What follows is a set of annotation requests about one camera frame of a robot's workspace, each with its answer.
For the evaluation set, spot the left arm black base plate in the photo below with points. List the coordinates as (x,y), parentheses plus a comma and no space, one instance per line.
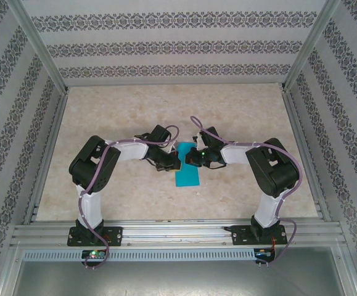
(113,235)

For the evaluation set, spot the grey metal sheet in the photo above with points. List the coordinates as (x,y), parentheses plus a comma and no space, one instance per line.
(178,280)

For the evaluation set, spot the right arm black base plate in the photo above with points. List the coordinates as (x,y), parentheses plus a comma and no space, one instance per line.
(243,235)

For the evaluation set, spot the aluminium frame post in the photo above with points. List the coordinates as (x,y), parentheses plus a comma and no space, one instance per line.
(8,271)
(349,271)
(39,43)
(310,43)

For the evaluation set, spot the aluminium mounting rail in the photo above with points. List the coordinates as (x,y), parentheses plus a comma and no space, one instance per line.
(178,229)

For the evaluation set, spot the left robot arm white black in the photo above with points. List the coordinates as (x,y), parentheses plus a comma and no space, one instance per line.
(88,203)

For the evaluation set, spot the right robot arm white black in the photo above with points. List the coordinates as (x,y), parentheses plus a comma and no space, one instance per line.
(267,209)

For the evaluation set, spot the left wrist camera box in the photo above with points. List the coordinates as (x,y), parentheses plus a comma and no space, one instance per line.
(171,148)

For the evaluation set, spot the aluminium side rail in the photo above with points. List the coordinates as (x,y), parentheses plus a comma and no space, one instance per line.
(298,132)
(54,132)

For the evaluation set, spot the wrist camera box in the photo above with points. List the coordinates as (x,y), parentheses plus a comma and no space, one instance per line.
(199,140)
(171,148)

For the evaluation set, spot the blue paper sheet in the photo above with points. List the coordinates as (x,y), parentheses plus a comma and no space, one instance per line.
(187,177)

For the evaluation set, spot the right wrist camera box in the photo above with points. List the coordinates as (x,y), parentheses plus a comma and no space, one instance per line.
(199,140)

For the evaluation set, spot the circuit board with green light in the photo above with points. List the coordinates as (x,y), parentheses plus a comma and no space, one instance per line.
(95,254)
(264,253)

